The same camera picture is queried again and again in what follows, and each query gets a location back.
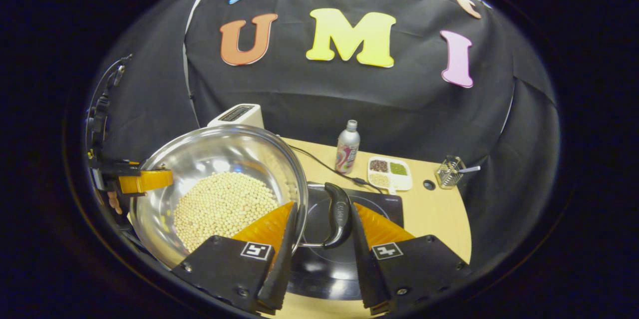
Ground white compartment spice tray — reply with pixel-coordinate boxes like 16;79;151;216
367;156;413;195

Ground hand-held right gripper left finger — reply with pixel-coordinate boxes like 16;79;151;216
172;201;299;316

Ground glass jar with spoon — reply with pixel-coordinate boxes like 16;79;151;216
435;155;481;190

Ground black power cable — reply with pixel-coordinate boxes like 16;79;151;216
289;145;385;194

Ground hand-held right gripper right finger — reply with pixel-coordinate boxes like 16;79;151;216
349;202;473;316

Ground white toaster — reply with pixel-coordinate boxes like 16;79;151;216
207;103;265;130

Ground pile of soybeans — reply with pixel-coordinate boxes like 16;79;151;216
172;171;281;254

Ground black induction cooktop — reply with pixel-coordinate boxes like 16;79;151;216
287;181;404;301

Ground steel pot with black handles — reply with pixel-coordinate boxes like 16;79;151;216
128;124;353;270

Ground silver printed bottle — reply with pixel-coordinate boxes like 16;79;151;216
335;119;361;175

